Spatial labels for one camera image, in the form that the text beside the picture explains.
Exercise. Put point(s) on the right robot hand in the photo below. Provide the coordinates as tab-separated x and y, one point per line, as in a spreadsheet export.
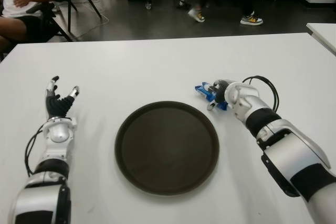
221	90

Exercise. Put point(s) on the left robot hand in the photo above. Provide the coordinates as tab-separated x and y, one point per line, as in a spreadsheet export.
57	106

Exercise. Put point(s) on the blue Oreo cookie pack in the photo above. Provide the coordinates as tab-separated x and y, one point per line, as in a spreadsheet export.
203	90

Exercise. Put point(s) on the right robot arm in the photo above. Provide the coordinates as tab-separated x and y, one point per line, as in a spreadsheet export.
288	155

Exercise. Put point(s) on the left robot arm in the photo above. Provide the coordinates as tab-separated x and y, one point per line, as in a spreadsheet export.
59	134

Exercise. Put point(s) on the round dark brown tray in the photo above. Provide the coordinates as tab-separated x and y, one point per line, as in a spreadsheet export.
166	150

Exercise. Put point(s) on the black office chair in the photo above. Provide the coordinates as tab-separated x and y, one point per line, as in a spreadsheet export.
50	22

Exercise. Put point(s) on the white side table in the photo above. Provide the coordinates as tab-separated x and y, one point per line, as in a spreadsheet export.
324	35

